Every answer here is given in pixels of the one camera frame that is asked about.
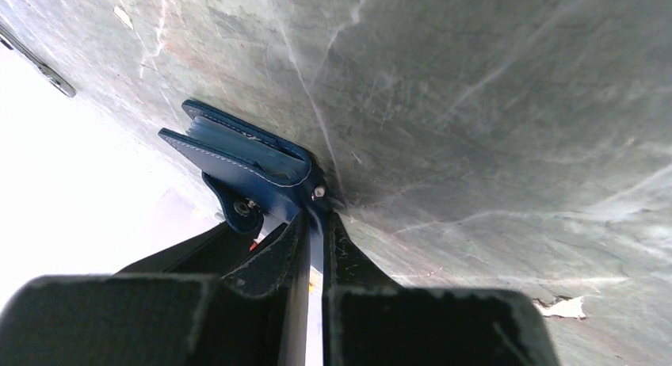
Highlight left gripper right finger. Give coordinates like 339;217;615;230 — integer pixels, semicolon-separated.
323;213;559;365

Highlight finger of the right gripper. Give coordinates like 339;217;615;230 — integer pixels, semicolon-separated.
117;222;286;276

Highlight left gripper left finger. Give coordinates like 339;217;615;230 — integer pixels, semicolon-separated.
1;212;310;365

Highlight blue leather card holder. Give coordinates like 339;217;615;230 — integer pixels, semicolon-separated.
157;98;333;276

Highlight aluminium frame rail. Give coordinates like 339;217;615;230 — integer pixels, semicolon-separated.
1;25;77;98

